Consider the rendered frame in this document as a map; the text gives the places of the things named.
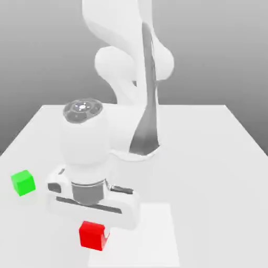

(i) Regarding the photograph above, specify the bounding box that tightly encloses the small green cube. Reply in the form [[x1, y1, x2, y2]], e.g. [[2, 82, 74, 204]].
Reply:
[[10, 170, 37, 197]]

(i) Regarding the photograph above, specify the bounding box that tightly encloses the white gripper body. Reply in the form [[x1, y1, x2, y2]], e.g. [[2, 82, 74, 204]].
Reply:
[[46, 190, 140, 230]]

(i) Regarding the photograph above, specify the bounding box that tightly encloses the small red cube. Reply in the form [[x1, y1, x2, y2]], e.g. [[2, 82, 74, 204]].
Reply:
[[79, 220, 111, 252]]

